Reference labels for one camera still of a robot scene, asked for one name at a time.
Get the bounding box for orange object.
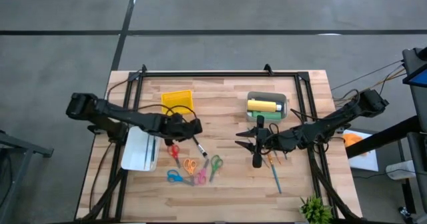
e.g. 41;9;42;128
343;133;368;157

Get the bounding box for grey plastic bin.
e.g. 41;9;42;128
246;91;288;123

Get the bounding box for red-handled scissors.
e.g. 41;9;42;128
166;143;181;169

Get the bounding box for blue-handled scissors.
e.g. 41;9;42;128
166;169;194;187

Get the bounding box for white plastic bin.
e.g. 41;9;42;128
120;126;161;171

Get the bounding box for black aluminium frame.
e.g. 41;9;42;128
78;63;364;224

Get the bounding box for yellow cable bundle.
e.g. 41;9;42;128
330;59;407;100

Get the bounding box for white box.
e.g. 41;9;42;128
342;129;380;173

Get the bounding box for monitor with blue screen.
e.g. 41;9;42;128
402;47;427;88

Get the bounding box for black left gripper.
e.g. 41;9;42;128
161;115;203;147

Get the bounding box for white device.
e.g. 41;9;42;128
386;159;417;181

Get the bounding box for black marker pen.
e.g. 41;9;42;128
151;135;157;167

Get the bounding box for grey metal stand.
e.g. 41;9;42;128
0;129;55;224

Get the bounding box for black makeup brush silver ferrule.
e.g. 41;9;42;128
191;135;209;159

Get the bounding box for green-handled scissors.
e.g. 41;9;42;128
209;154;224;183

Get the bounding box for green plant white pot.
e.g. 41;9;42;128
299;195;334;224

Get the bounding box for orange-handled scissors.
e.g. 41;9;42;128
182;157;197;186

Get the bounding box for yellow plastic basket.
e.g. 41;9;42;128
161;89;194;115

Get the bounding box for black desk stand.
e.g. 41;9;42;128
346;47;427;224

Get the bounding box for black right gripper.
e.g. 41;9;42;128
234;115;280;169

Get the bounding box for pink-handled scissors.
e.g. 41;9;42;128
194;158;210;187

